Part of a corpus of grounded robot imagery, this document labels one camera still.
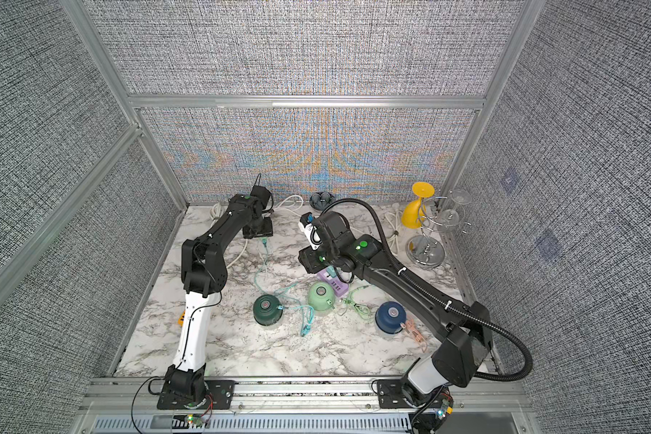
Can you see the yellow plastic goblet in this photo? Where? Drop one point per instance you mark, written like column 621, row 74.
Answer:
column 412, row 214

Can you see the orange power strip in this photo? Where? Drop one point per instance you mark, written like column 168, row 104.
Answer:
column 180, row 317

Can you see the dark green meat grinder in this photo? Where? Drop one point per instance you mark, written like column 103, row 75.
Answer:
column 267, row 310

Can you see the navy blue meat grinder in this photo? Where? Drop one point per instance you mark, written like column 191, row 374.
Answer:
column 390, row 318

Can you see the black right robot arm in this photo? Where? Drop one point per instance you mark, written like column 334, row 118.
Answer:
column 465, row 332

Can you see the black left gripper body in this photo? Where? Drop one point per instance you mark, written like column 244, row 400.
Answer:
column 260, row 228

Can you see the light green meat grinder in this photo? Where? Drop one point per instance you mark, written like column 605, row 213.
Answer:
column 322, row 298

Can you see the clear wine glass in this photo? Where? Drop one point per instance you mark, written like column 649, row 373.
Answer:
column 449, row 219

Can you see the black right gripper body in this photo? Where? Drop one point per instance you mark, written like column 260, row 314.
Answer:
column 317, row 260

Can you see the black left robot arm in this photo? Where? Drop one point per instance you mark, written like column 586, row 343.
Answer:
column 204, row 274

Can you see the chrome wire glass rack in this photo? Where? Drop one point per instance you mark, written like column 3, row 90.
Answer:
column 426, row 249

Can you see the black grinder blade lid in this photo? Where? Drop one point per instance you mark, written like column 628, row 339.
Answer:
column 320, row 201

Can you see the purple power strip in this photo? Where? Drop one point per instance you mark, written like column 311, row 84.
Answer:
column 339, row 287

